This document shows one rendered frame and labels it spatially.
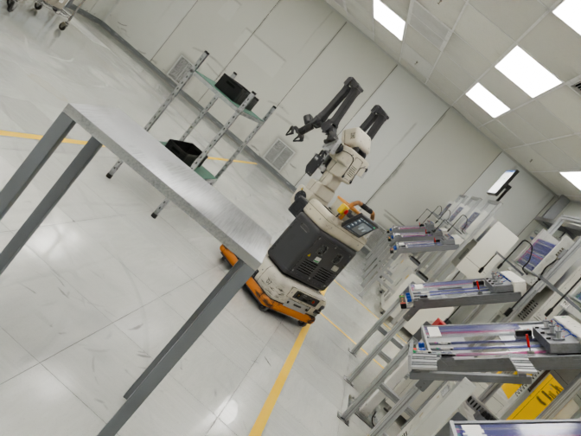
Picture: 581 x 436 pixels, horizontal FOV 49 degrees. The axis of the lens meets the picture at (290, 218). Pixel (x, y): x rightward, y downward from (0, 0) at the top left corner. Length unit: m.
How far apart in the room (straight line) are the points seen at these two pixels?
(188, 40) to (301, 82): 2.27
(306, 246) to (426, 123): 7.74
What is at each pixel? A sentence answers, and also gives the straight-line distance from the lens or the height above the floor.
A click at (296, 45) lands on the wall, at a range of 12.13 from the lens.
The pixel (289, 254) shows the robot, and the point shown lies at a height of 0.41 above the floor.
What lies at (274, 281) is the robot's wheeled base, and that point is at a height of 0.22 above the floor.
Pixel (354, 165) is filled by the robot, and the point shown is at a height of 1.15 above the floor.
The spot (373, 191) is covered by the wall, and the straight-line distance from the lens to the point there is 11.80.
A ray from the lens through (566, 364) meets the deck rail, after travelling 3.21.
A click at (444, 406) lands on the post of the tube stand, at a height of 0.67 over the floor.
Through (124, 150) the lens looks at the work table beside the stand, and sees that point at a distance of 1.87.
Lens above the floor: 1.19
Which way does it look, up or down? 8 degrees down
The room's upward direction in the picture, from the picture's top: 40 degrees clockwise
